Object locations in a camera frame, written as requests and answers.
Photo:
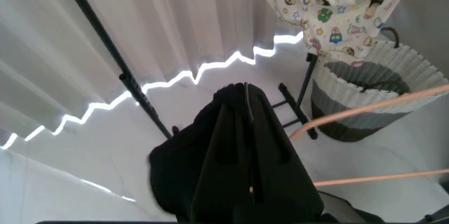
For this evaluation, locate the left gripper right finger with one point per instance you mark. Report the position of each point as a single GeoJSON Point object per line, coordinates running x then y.
{"type": "Point", "coordinates": [284, 189]}

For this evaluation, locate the pink clothes hanger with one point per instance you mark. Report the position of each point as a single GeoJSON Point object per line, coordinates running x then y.
{"type": "Point", "coordinates": [368, 108]}

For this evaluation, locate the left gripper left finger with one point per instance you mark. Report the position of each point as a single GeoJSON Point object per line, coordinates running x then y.
{"type": "Point", "coordinates": [221, 189]}

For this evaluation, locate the cream printed garment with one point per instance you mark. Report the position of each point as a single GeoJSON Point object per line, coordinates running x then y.
{"type": "Point", "coordinates": [333, 13]}

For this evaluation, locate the white curtain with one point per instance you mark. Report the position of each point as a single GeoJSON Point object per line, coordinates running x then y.
{"type": "Point", "coordinates": [158, 24]}

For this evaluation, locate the black t-shirt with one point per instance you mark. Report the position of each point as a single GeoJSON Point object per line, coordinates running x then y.
{"type": "Point", "coordinates": [175, 175]}

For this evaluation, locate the white laundry basket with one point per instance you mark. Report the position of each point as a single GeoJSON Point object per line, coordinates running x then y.
{"type": "Point", "coordinates": [336, 90]}

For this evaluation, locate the black clothes rack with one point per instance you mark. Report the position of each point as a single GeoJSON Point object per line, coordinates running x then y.
{"type": "Point", "coordinates": [106, 41]}

